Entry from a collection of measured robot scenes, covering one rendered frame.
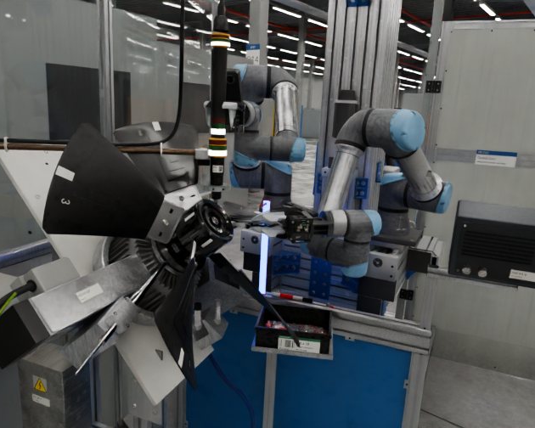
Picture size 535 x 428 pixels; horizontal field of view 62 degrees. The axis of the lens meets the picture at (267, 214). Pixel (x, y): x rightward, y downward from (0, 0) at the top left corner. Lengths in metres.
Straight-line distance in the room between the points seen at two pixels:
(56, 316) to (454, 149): 2.33
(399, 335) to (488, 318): 1.58
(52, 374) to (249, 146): 0.80
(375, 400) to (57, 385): 0.96
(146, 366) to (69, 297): 0.29
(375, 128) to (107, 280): 0.84
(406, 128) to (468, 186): 1.51
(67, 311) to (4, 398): 0.93
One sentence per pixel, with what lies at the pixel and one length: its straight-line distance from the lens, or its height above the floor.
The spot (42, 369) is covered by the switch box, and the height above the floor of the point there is 0.83.
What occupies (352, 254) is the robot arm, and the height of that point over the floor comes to 1.09.
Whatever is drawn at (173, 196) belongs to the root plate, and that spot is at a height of 1.26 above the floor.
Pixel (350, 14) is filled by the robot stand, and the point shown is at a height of 1.87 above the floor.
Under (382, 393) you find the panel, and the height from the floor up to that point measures 0.60.
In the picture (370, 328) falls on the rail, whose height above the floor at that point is 0.83.
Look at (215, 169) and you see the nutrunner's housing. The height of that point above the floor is 1.33.
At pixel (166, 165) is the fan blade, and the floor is 1.33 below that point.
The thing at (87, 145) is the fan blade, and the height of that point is 1.39.
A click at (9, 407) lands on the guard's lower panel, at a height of 0.48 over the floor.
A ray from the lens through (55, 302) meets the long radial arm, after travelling 0.89.
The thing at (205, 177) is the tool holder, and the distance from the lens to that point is 1.11.
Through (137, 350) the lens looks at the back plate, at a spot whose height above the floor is 0.93.
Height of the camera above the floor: 1.48
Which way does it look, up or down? 13 degrees down
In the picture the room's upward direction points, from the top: 3 degrees clockwise
